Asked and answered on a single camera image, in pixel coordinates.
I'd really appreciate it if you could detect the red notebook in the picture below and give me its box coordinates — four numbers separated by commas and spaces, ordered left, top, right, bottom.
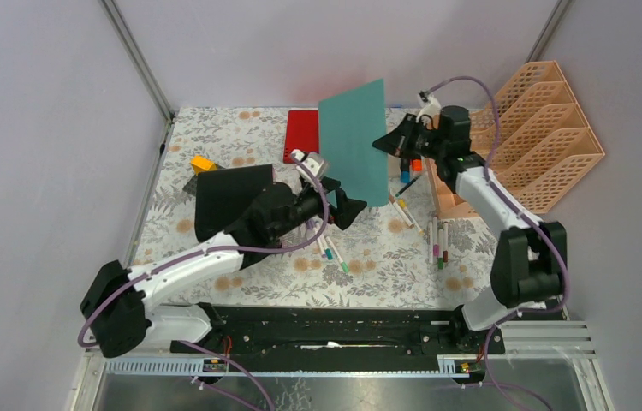
282, 110, 319, 164

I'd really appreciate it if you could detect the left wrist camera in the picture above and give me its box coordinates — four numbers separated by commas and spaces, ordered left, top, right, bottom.
290, 149, 329, 180

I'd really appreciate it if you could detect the yellow block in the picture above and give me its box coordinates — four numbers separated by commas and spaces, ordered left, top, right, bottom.
190, 156, 218, 175

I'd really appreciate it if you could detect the left aluminium frame post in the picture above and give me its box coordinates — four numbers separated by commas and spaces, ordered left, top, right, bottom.
98, 0, 175, 122

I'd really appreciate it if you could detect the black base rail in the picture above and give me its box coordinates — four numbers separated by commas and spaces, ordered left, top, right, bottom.
170, 303, 505, 372

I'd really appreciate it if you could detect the orange cap marker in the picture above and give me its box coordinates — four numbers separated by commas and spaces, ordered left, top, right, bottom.
411, 159, 423, 173

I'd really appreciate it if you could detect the dark red tip pen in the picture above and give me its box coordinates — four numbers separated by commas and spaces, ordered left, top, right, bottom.
442, 221, 449, 264

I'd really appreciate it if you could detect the green tip white pen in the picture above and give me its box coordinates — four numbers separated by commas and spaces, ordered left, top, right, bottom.
326, 236, 350, 274

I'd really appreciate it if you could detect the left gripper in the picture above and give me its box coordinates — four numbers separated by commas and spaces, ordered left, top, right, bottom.
271, 176, 366, 240

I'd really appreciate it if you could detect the black pen holder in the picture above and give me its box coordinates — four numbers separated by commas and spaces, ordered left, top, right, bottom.
182, 164, 275, 242

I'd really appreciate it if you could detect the aluminium frame post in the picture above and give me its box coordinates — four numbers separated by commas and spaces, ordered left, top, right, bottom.
98, 0, 175, 122
526, 0, 575, 63

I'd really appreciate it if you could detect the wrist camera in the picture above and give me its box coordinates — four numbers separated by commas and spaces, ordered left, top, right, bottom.
290, 149, 329, 180
416, 91, 442, 126

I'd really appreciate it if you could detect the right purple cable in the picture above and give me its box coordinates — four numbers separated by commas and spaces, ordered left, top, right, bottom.
427, 75, 572, 411

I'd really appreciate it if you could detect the blue cap marker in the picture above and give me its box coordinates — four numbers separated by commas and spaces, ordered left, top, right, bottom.
400, 158, 411, 184

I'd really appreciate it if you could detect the purple cable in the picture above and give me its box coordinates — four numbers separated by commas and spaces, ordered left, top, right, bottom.
77, 158, 331, 349
427, 75, 572, 411

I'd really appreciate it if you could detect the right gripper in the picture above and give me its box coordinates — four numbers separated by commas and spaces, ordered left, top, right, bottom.
372, 114, 446, 161

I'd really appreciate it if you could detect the right aluminium frame post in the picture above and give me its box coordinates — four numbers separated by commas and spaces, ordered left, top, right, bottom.
526, 0, 575, 63

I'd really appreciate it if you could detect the yellow tip white pen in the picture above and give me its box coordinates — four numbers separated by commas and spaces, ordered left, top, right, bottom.
397, 198, 425, 235

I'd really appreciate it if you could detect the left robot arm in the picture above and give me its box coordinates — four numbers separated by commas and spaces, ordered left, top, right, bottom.
77, 178, 367, 358

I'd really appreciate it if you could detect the floral table mat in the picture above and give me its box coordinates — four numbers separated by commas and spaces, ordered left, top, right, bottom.
134, 107, 496, 309

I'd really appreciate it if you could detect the brown tip white pen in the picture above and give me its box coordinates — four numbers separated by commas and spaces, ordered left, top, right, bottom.
389, 195, 413, 227

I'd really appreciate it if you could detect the dark thin pen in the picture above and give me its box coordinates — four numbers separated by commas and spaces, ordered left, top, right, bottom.
394, 175, 422, 198

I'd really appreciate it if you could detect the peach file organizer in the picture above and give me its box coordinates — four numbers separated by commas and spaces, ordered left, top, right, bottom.
426, 60, 606, 221

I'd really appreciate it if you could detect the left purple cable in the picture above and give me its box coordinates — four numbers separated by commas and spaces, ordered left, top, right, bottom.
77, 158, 331, 349

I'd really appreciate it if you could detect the teal folder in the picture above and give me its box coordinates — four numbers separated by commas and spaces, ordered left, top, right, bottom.
318, 79, 389, 207

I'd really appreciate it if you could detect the teal tip white pen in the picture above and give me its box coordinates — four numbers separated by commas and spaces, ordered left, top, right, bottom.
314, 225, 333, 260

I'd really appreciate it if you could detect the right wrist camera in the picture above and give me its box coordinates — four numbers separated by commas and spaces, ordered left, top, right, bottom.
416, 91, 442, 126

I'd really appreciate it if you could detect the green tip pen right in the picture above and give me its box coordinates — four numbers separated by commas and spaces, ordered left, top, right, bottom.
437, 223, 444, 271

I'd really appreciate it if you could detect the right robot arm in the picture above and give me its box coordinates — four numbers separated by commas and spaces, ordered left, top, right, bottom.
372, 105, 567, 353

